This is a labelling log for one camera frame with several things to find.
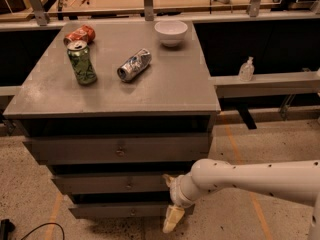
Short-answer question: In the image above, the grey drawer cabinet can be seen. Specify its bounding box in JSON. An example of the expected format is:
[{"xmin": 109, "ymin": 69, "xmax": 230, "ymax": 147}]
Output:
[{"xmin": 4, "ymin": 22, "xmax": 220, "ymax": 205}]

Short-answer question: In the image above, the clear sanitizer pump bottle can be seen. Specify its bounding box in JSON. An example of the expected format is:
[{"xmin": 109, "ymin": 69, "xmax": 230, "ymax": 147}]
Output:
[{"xmin": 238, "ymin": 57, "xmax": 254, "ymax": 81}]

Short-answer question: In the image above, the black device on floor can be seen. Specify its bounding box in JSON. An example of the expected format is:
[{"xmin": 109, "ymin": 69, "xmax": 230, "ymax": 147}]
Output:
[{"xmin": 0, "ymin": 219, "xmax": 15, "ymax": 240}]

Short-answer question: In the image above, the grey top drawer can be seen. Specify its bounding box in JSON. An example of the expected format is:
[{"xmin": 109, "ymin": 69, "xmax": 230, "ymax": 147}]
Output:
[{"xmin": 23, "ymin": 133, "xmax": 212, "ymax": 165}]

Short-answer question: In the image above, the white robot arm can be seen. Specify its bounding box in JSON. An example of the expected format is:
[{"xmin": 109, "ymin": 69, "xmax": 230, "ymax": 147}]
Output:
[{"xmin": 163, "ymin": 159, "xmax": 320, "ymax": 240}]

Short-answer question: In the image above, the wooden workbench in background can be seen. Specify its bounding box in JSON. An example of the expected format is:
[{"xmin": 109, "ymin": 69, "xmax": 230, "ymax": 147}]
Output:
[{"xmin": 0, "ymin": 0, "xmax": 319, "ymax": 25}]

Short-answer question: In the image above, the crushed silver blue can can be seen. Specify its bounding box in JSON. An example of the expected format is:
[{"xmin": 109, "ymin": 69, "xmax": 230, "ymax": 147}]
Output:
[{"xmin": 117, "ymin": 48, "xmax": 152, "ymax": 82}]

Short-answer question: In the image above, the white bowl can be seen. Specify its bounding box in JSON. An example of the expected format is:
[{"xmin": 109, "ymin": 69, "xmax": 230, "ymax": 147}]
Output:
[{"xmin": 154, "ymin": 21, "xmax": 188, "ymax": 47}]

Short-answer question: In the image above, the red soda can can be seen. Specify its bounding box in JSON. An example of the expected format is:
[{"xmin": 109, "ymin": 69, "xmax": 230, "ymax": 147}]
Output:
[{"xmin": 63, "ymin": 25, "xmax": 96, "ymax": 46}]

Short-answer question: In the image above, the green soda can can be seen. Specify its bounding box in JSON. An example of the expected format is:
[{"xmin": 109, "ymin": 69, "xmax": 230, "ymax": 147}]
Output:
[{"xmin": 67, "ymin": 40, "xmax": 97, "ymax": 85}]

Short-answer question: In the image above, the grey drawer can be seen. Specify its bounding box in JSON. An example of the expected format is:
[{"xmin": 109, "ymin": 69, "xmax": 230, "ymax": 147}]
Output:
[
  {"xmin": 68, "ymin": 200, "xmax": 196, "ymax": 220},
  {"xmin": 52, "ymin": 171, "xmax": 181, "ymax": 195},
  {"xmin": 23, "ymin": 133, "xmax": 212, "ymax": 165}
]

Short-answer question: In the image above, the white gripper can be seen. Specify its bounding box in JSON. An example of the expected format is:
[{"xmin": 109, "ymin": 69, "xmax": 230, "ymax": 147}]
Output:
[{"xmin": 162, "ymin": 174, "xmax": 195, "ymax": 233}]

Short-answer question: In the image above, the black cable on floor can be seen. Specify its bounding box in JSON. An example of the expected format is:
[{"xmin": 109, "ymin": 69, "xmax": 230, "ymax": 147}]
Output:
[{"xmin": 20, "ymin": 222, "xmax": 66, "ymax": 240}]

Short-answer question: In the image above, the grey bottom drawer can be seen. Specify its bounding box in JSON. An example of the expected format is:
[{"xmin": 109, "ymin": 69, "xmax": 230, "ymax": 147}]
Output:
[{"xmin": 68, "ymin": 200, "xmax": 196, "ymax": 220}]

